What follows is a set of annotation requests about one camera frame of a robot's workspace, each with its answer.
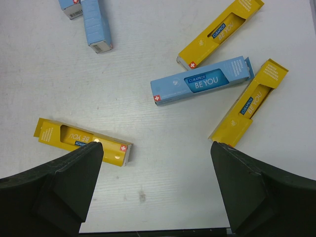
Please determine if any blue toothpaste box near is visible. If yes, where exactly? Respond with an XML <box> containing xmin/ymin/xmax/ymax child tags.
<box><xmin>151</xmin><ymin>56</ymin><xmax>254</xmax><ymax>106</ymax></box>

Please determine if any yellow toothpaste box front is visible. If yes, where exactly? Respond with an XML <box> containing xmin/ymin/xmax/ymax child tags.
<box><xmin>34</xmin><ymin>118</ymin><xmax>132</xmax><ymax>167</ymax></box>

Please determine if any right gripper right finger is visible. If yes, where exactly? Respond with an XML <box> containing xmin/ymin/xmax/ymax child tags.
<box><xmin>210</xmin><ymin>142</ymin><xmax>316</xmax><ymax>237</ymax></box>

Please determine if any blue toothpaste box far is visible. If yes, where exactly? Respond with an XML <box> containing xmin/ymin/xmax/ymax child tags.
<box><xmin>59</xmin><ymin>0</ymin><xmax>83</xmax><ymax>20</ymax></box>

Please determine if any blue toothpaste box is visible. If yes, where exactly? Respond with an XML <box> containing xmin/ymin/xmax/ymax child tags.
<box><xmin>59</xmin><ymin>0</ymin><xmax>83</xmax><ymax>20</ymax></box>
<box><xmin>151</xmin><ymin>56</ymin><xmax>254</xmax><ymax>106</ymax></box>
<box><xmin>80</xmin><ymin>0</ymin><xmax>113</xmax><ymax>53</ymax></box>

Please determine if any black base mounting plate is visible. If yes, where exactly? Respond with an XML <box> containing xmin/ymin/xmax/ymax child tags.
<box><xmin>78</xmin><ymin>228</ymin><xmax>236</xmax><ymax>237</ymax></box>

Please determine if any blue toothpaste box middle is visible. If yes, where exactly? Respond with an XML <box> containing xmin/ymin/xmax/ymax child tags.
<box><xmin>80</xmin><ymin>0</ymin><xmax>113</xmax><ymax>53</ymax></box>

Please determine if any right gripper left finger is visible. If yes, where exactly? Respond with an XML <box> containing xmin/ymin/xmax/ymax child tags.
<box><xmin>0</xmin><ymin>142</ymin><xmax>104</xmax><ymax>237</ymax></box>

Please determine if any yellow toothpaste box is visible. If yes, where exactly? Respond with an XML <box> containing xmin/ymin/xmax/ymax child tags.
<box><xmin>176</xmin><ymin>0</ymin><xmax>264</xmax><ymax>70</ymax></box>
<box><xmin>34</xmin><ymin>118</ymin><xmax>132</xmax><ymax>167</ymax></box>
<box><xmin>209</xmin><ymin>59</ymin><xmax>289</xmax><ymax>147</ymax></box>

